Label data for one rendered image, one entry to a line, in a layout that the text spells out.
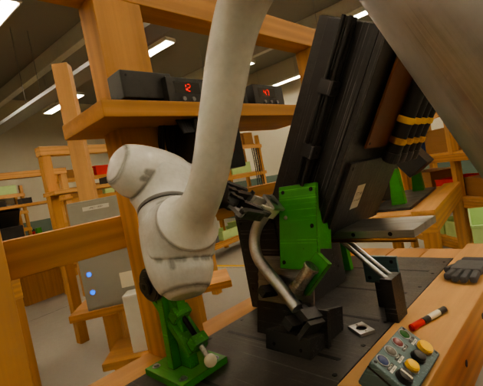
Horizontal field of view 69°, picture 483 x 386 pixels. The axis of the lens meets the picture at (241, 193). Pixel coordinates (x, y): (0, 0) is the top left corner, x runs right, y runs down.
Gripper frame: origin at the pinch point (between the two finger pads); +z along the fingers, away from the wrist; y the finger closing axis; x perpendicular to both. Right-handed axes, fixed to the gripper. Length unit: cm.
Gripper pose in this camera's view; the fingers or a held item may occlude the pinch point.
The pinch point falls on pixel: (264, 207)
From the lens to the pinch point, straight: 90.6
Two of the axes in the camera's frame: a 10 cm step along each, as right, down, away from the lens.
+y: -4.6, -6.4, 6.2
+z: 6.7, 2.1, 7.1
